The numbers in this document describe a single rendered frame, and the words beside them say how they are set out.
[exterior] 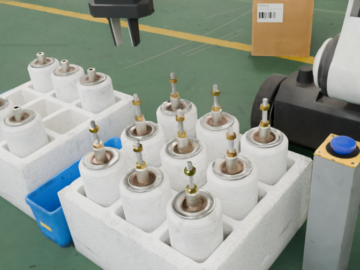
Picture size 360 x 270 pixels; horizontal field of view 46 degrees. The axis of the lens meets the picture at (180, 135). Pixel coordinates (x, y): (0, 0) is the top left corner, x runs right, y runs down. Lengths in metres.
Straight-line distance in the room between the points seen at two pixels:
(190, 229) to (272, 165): 0.25
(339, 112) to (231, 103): 0.50
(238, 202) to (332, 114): 0.42
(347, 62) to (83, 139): 0.66
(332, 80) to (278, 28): 0.90
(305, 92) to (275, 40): 0.71
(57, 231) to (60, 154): 0.20
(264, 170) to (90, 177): 0.35
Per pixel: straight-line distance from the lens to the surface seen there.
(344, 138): 0.76
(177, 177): 0.85
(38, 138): 1.09
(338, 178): 0.75
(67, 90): 1.27
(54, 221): 1.01
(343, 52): 0.94
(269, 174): 0.88
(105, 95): 1.19
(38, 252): 1.09
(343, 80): 0.94
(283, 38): 1.83
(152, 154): 0.92
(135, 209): 0.79
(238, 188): 0.78
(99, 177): 0.84
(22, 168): 1.05
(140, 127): 0.92
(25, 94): 1.42
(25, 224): 1.17
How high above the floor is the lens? 0.75
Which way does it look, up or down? 34 degrees down
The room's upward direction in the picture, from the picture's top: 6 degrees counter-clockwise
